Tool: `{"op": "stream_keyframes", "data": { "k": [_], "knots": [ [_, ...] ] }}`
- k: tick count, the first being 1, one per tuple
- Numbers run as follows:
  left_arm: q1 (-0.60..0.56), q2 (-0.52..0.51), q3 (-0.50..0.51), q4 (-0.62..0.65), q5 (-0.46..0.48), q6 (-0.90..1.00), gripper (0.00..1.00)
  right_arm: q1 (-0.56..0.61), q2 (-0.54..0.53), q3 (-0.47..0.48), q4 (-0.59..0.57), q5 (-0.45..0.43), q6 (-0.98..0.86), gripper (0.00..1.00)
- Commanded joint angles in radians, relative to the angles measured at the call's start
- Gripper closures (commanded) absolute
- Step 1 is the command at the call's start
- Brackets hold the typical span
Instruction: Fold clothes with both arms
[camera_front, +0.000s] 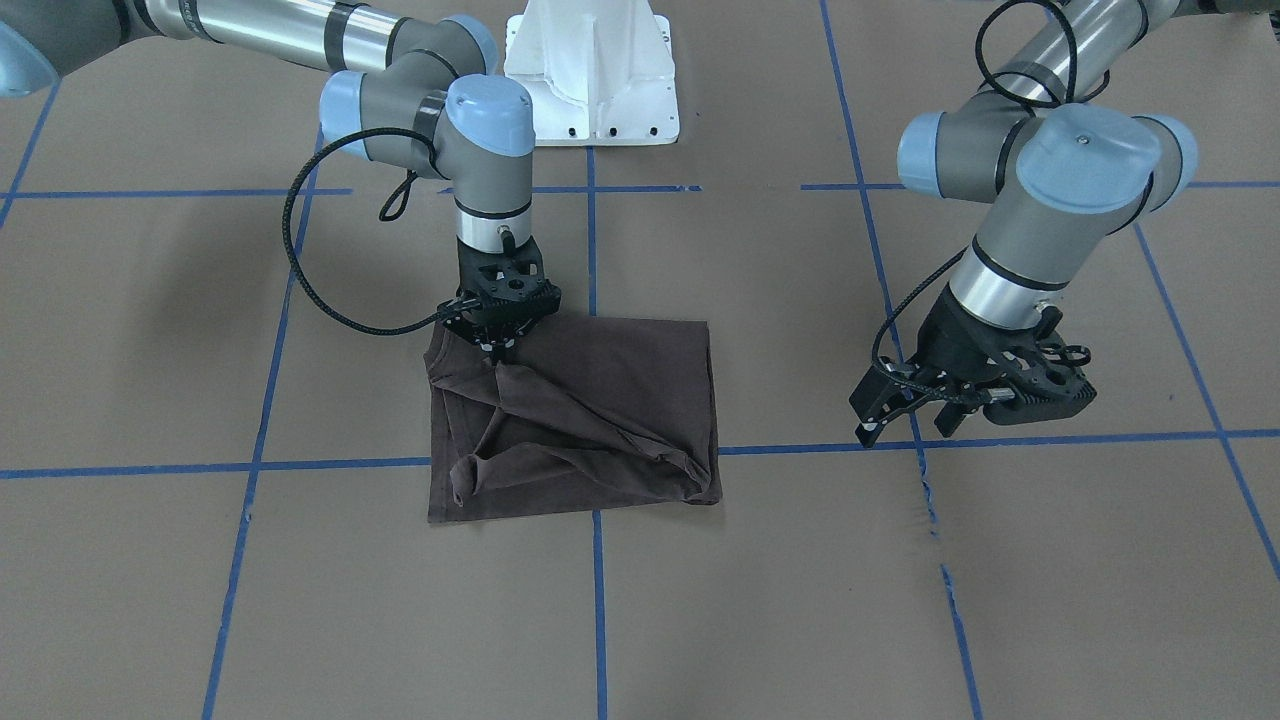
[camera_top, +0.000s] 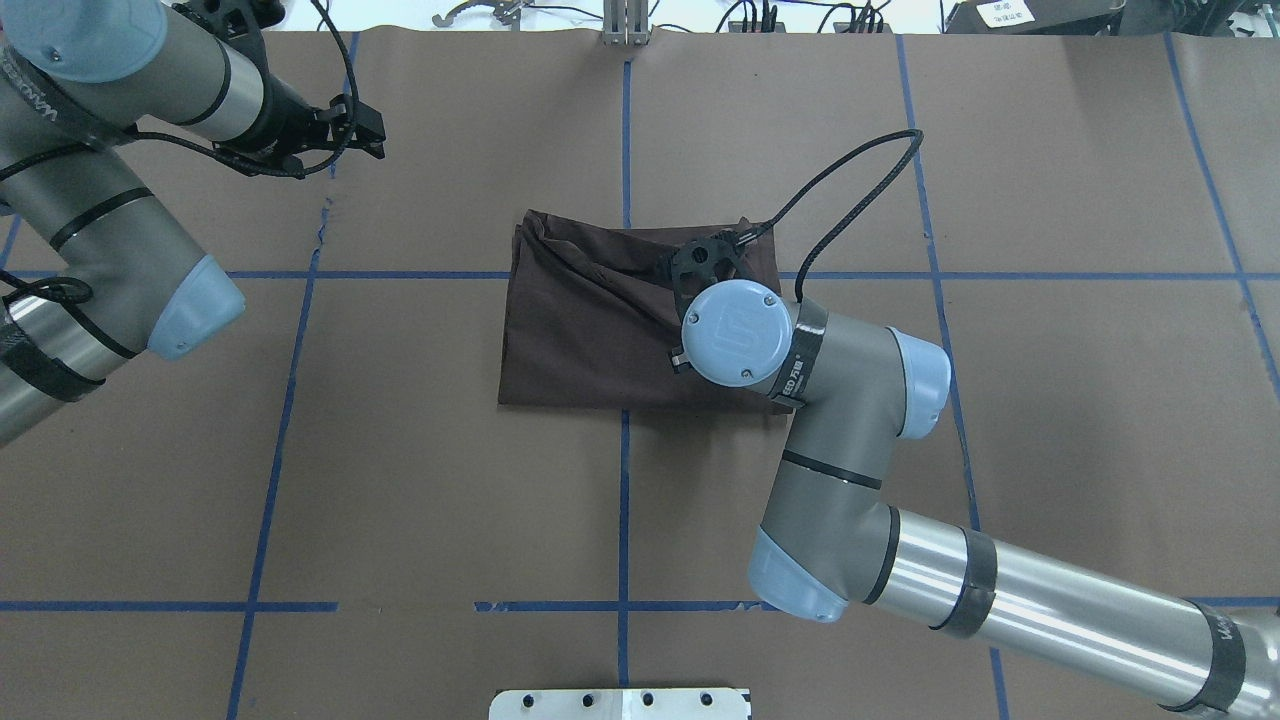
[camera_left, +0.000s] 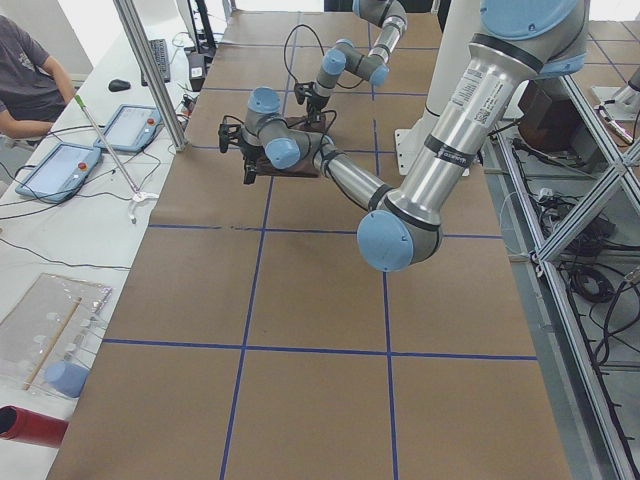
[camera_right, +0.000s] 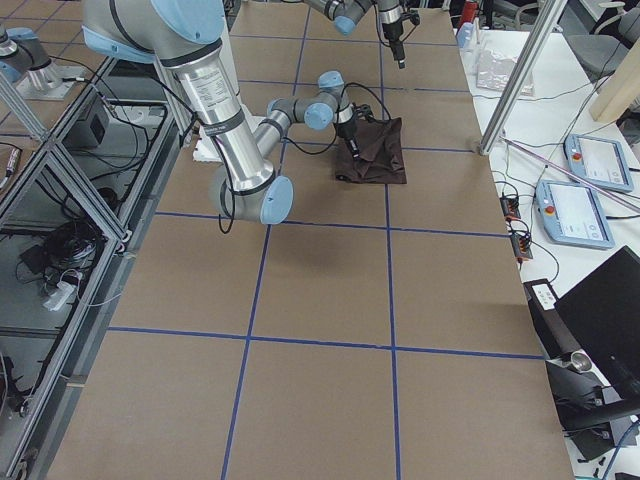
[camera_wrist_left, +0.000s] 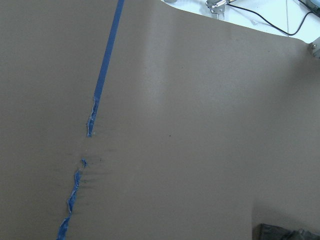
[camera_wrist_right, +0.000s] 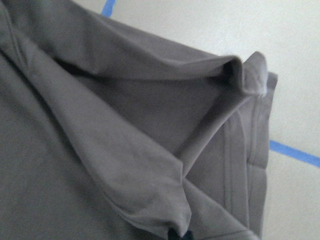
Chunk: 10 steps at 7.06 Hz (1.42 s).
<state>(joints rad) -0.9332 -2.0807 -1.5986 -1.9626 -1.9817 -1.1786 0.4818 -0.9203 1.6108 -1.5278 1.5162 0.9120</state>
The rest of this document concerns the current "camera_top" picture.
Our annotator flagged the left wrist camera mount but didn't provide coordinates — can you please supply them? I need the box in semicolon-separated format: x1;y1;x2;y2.
172;1;287;44

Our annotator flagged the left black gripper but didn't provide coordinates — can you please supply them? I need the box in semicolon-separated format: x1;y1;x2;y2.
255;76;387;161

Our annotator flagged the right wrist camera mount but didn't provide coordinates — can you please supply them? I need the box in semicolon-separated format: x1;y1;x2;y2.
654;228;755;318

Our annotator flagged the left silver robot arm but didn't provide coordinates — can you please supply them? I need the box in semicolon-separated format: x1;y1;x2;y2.
1;1;387;445

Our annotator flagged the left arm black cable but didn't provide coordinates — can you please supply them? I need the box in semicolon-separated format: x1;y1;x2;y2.
0;0;361;361

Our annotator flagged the dark brown t-shirt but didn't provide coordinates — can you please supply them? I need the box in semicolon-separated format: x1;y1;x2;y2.
497;210;786;415

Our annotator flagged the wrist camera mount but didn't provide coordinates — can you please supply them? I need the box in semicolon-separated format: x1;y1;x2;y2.
172;1;287;44
654;228;755;318

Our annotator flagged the aluminium frame post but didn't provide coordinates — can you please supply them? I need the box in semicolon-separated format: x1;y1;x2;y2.
602;0;654;47

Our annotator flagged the black labelled box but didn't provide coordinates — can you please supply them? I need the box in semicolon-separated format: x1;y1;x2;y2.
943;1;1126;36

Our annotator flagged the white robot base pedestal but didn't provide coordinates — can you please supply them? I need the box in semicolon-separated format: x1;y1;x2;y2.
488;687;753;719

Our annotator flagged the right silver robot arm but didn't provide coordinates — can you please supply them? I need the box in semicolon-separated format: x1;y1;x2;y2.
680;281;1277;719

